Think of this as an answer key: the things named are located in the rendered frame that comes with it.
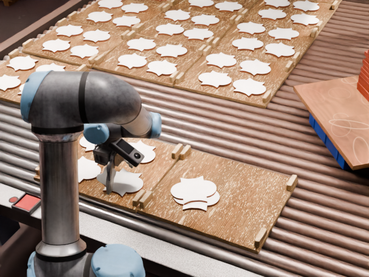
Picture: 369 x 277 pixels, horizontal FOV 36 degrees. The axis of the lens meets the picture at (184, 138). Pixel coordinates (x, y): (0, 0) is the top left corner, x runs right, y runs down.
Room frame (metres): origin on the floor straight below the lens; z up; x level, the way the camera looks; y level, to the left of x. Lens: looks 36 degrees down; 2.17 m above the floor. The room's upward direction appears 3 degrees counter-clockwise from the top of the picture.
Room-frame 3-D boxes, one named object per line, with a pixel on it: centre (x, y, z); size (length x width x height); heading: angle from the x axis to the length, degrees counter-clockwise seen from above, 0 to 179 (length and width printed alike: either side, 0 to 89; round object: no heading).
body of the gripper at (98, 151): (1.47, 0.24, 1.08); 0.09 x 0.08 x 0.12; 61
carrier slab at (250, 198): (1.37, -0.10, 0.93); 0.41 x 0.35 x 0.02; 60
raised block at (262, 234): (1.16, -0.20, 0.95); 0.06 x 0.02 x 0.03; 150
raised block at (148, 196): (1.35, 0.13, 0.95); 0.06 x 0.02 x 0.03; 150
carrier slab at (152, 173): (1.57, 0.26, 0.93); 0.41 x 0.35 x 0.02; 61
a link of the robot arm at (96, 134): (1.36, 0.23, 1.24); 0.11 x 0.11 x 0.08; 84
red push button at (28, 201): (1.40, 0.52, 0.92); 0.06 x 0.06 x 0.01; 61
